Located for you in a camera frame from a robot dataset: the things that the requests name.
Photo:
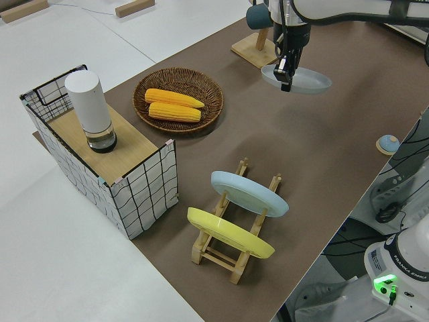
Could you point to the wooden plate rack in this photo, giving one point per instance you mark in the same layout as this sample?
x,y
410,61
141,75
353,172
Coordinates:
x,y
218,258

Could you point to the gray plate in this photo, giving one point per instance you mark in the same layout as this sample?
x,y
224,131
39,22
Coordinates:
x,y
311,82

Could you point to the white toaster oven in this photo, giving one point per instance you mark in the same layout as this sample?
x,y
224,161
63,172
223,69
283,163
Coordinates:
x,y
412,33

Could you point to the wooden block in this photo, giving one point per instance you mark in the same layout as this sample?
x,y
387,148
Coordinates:
x,y
134,8
23,10

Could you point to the wooden mug rack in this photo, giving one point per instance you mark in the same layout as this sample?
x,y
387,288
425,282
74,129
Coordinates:
x,y
248,50

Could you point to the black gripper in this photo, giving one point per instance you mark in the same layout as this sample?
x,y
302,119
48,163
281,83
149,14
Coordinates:
x,y
295,35

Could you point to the yellow plate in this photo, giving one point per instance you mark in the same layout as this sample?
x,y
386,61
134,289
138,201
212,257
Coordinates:
x,y
228,231

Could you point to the light blue plate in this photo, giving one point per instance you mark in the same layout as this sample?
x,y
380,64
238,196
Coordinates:
x,y
248,194

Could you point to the dark blue mug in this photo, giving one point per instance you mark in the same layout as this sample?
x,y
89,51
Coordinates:
x,y
258,16

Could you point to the blue service bell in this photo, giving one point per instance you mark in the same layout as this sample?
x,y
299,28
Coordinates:
x,y
388,142

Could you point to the brown wicker basket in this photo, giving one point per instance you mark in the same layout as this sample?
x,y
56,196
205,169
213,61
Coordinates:
x,y
177,80

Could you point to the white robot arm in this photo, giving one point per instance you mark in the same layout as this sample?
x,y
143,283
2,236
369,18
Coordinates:
x,y
335,8

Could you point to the yellow corn cob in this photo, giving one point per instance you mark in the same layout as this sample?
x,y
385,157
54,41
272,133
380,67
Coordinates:
x,y
171,96
174,112

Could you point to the white cylinder bottle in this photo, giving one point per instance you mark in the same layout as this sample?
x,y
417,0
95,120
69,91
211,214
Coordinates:
x,y
88,104

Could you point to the brown table mat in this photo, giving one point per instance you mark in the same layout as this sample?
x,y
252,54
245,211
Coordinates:
x,y
285,141

